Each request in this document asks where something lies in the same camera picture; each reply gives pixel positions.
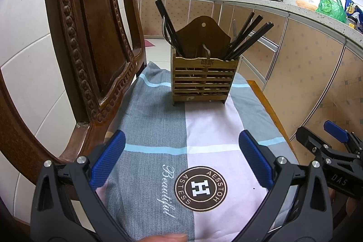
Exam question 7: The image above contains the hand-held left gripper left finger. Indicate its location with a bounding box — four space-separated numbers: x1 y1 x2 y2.
31 130 127 242

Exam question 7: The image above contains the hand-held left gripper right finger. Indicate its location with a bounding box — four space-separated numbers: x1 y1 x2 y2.
235 130 334 242

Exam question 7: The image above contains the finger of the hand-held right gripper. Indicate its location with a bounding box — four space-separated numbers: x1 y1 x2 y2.
295 126 333 159
324 120 363 155

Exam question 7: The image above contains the wooden slatted utensil holder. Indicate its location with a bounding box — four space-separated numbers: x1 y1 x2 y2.
170 16 240 105

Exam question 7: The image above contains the person's right hand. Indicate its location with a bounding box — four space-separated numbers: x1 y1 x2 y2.
330 190 359 217

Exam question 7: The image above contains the person's left hand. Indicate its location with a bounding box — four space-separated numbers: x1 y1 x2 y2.
140 233 188 242

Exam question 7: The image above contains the grey pink printed cloth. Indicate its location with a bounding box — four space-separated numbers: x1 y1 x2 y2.
95 61 298 242

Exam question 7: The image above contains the carved wooden chair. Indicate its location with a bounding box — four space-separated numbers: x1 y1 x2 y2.
0 0 297 203

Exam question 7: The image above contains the green plastic bag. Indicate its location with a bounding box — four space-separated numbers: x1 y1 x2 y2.
316 0 347 23

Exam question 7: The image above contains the blue snack bag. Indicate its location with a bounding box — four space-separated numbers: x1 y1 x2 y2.
344 0 363 33

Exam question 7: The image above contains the orange packet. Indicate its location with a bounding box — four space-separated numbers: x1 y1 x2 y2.
296 0 319 11

